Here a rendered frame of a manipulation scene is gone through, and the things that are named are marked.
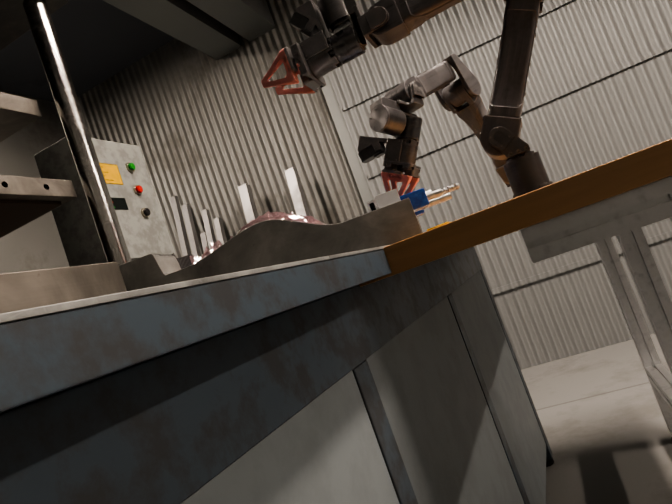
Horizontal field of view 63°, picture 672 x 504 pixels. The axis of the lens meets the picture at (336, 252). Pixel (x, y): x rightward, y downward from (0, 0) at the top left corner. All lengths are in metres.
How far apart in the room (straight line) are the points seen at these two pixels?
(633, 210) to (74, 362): 0.64
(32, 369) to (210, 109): 3.75
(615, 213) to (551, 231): 0.08
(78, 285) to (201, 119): 3.47
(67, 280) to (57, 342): 0.29
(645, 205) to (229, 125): 3.35
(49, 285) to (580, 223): 0.59
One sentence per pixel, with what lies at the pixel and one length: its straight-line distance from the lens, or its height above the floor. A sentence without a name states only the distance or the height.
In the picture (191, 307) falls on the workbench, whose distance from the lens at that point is 0.35.
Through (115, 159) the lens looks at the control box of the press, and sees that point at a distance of 1.92.
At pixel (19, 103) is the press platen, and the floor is 1.52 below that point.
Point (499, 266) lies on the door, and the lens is 3.26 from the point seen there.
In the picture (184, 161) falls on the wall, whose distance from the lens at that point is 4.04.
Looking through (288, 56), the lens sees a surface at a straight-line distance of 1.10.
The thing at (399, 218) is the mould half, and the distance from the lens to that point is 0.79.
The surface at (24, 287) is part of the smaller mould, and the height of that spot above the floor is 0.86.
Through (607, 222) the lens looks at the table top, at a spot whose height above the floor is 0.73.
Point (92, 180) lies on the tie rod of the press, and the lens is 1.62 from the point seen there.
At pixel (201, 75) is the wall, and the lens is 4.07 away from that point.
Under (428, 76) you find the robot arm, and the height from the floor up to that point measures 1.17.
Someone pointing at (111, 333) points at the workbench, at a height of 0.78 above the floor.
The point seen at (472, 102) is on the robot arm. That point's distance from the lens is 1.49.
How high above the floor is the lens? 0.76
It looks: 4 degrees up
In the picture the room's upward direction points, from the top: 20 degrees counter-clockwise
